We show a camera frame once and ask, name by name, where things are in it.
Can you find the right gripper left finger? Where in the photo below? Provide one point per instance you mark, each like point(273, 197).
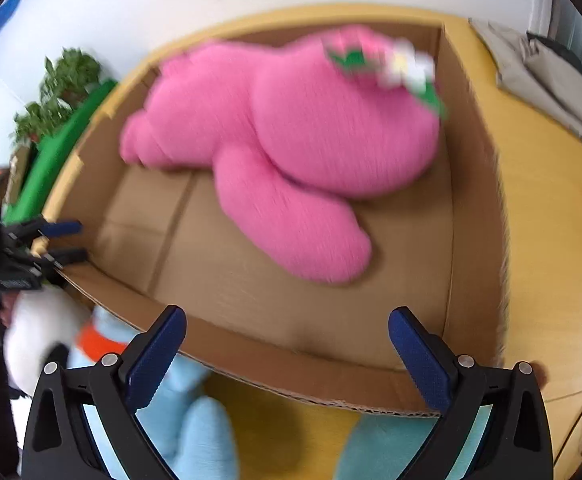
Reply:
point(59, 443)

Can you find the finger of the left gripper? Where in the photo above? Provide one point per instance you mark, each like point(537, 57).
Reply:
point(30, 230)
point(60, 257)

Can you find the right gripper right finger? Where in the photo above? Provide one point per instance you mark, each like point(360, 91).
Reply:
point(515, 443)

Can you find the panda plush toy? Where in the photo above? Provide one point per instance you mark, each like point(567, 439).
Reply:
point(41, 320)

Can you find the light blue plush toy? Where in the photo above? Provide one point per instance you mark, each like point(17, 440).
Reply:
point(192, 431)

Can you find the pastel pink teal plush toy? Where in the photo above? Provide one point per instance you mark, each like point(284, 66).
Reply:
point(381, 446)

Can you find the pink plush bear toy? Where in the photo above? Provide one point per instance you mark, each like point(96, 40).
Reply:
point(294, 134)

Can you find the green rolled mat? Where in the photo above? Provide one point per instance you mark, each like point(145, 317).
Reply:
point(53, 152)

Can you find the potted green plant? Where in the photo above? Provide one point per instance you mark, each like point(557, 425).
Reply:
point(67, 82)

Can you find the cardboard box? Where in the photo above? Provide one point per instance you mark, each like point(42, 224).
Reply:
point(157, 238)

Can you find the beige cloth bag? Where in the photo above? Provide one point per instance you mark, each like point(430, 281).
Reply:
point(534, 73)

